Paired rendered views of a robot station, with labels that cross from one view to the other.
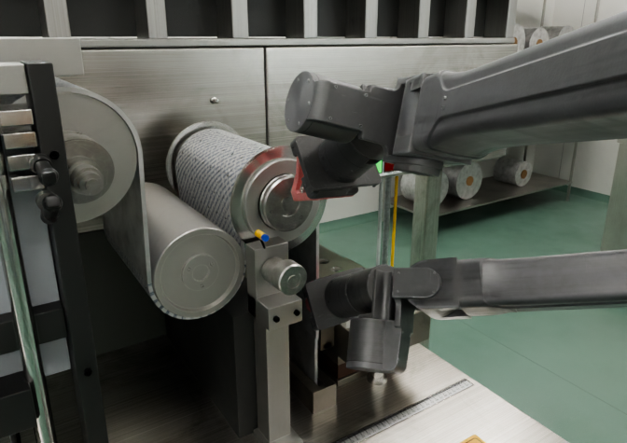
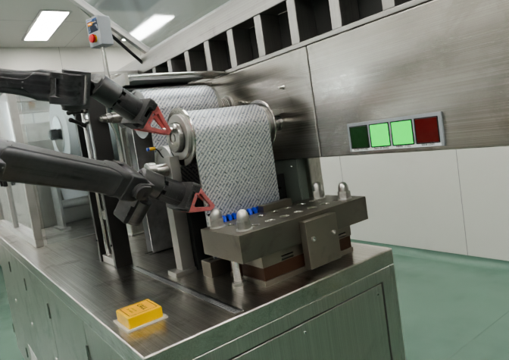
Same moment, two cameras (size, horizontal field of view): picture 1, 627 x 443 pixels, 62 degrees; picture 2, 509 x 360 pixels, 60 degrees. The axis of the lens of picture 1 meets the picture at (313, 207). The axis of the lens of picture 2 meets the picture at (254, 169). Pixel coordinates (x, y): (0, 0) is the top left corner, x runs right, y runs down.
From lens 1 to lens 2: 1.36 m
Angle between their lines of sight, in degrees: 86
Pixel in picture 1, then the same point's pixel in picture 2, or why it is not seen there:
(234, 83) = (292, 74)
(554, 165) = not seen: outside the picture
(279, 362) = (172, 222)
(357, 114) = not seen: hidden behind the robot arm
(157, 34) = (261, 54)
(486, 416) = (194, 320)
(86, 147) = not seen: hidden behind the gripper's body
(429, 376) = (245, 298)
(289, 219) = (173, 145)
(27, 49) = (118, 79)
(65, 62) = (123, 82)
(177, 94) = (269, 86)
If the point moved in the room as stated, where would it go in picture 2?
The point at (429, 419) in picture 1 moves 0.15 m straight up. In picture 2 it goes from (194, 302) to (182, 233)
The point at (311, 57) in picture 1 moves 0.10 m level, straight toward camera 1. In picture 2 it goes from (335, 43) to (295, 49)
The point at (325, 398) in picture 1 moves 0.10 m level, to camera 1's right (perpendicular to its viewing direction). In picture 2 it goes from (206, 269) to (204, 282)
